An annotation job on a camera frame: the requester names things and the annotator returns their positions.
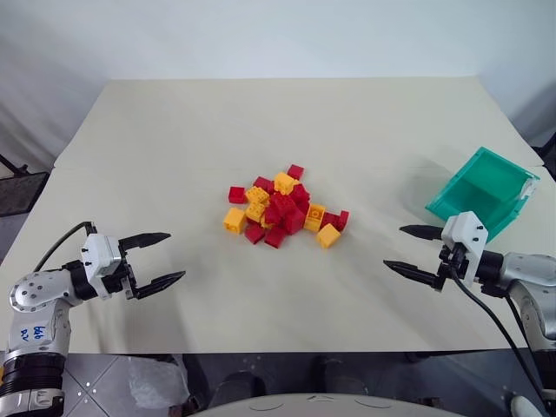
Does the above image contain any pale robot torso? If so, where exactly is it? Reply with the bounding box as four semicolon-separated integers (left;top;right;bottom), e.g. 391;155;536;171
189;392;544;417

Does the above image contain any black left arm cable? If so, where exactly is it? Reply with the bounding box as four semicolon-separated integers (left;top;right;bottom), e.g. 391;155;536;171
33;221;98;273

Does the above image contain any green plastic bin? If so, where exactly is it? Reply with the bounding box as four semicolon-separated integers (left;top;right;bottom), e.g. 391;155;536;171
424;146;542;243

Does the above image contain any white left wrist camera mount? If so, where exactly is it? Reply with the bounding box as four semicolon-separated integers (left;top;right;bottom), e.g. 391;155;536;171
80;233;128;301

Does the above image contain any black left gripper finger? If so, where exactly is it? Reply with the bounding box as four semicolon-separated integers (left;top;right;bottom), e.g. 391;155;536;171
129;270;188;301
118;232;172;254

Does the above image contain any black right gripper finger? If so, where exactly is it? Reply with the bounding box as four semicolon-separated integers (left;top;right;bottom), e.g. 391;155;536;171
399;223;445;242
382;259;440;288

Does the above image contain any yellow toy block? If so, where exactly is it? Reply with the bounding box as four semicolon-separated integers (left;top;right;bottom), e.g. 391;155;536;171
303;203;327;232
245;202;268;223
315;222;342;251
222;207;248;235
244;186;270;206
273;171;301;196

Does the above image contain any black stand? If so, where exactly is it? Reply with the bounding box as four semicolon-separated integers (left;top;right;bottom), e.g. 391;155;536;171
0;151;50;218

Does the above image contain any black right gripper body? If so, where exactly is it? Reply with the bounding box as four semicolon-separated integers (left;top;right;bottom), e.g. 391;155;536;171
431;242;465;294

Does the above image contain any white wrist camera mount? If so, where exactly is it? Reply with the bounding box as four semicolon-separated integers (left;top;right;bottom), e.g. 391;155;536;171
440;210;489;288
80;233;128;301

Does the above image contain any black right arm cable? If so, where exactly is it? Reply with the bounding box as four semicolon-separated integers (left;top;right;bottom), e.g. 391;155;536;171
448;255;549;412

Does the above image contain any clear plastic bag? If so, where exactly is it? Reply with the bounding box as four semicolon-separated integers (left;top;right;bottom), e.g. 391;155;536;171
127;354;190;412

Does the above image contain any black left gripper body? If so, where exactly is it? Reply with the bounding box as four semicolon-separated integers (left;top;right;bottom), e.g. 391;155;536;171
103;248;142;301

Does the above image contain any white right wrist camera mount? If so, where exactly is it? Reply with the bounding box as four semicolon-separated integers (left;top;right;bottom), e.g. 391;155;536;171
440;210;489;288

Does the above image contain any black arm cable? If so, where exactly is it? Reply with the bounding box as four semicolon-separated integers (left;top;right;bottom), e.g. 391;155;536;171
33;221;98;273
448;255;549;412

